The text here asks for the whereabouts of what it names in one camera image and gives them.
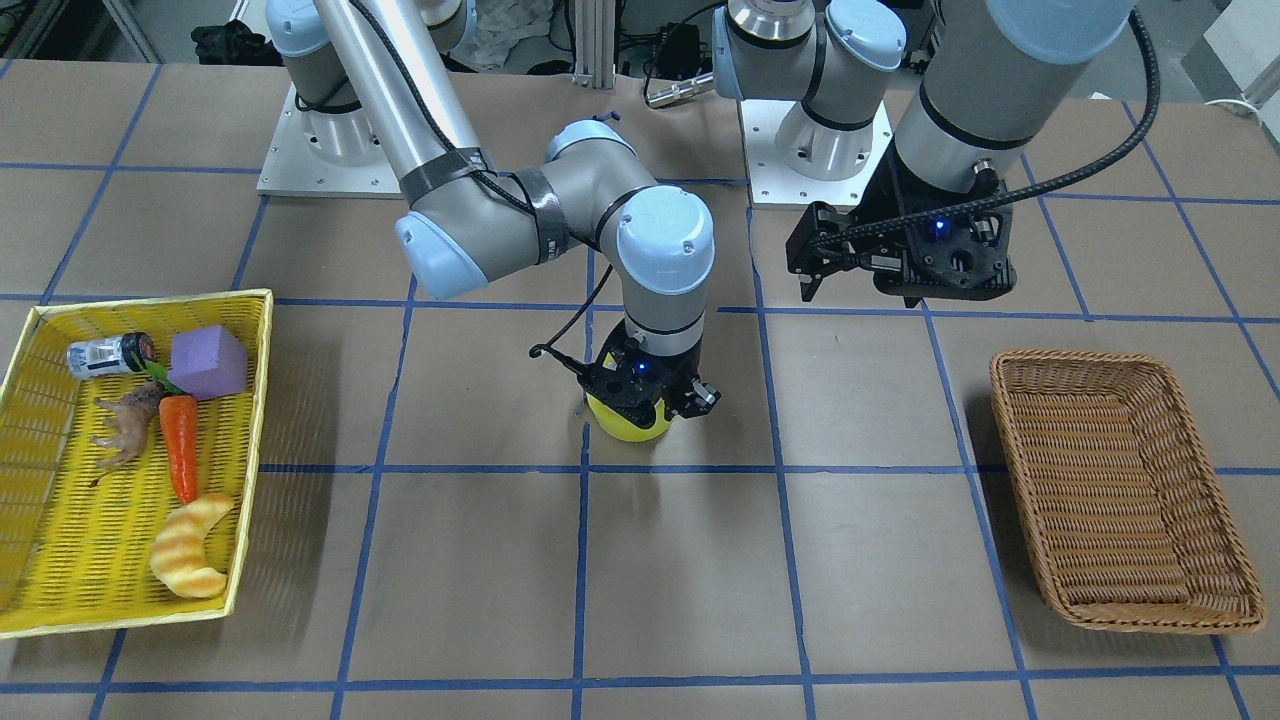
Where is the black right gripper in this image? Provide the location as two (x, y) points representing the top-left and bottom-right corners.
(584, 338), (721, 427)

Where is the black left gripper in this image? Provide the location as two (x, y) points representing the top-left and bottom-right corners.
(786, 150), (1018, 307)

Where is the yellow tape roll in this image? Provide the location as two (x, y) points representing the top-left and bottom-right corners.
(585, 395), (672, 443)

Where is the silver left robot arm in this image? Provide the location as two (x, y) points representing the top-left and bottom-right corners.
(712, 1), (1143, 307)

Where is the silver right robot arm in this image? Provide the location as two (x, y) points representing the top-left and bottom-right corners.
(265, 1), (721, 430)

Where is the silver cylindrical connector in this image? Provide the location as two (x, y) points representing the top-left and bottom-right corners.
(643, 72), (716, 110)

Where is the brown wicker basket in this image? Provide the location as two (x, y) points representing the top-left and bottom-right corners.
(989, 348), (1268, 635)

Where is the purple foam cube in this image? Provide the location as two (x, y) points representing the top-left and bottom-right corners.
(168, 325), (250, 401)

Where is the orange toy carrot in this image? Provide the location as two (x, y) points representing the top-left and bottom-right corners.
(157, 395), (200, 506)

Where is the toy croissant bread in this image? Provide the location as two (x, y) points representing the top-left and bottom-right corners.
(148, 493), (234, 600)

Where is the brown toy animal figure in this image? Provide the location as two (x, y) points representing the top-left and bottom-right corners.
(90, 379), (166, 487)

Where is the small black-capped bottle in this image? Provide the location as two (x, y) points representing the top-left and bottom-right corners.
(65, 332), (157, 380)

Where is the yellow woven basket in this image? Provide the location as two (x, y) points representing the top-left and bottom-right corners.
(0, 290), (274, 639)

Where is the black corrugated cable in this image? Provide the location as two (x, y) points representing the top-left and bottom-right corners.
(810, 8), (1161, 263)

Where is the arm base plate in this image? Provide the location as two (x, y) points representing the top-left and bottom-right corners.
(739, 99), (892, 211)
(257, 83), (444, 199)

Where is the aluminium frame post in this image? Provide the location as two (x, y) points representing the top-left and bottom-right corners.
(572, 0), (617, 94)

